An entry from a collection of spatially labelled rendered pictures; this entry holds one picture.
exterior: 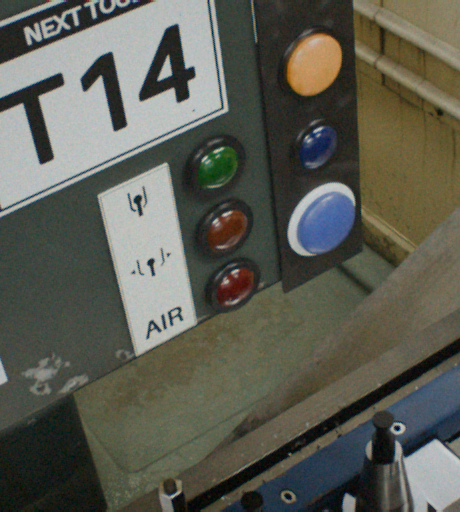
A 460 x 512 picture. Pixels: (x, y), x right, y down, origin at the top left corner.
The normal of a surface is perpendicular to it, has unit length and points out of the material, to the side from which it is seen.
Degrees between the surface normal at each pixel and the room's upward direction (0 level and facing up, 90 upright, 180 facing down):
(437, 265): 24
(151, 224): 90
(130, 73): 90
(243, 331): 0
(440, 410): 0
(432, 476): 0
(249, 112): 90
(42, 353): 90
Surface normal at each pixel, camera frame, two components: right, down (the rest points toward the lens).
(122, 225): 0.55, 0.51
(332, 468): -0.11, -0.75
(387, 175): -0.83, 0.43
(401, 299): -0.44, -0.50
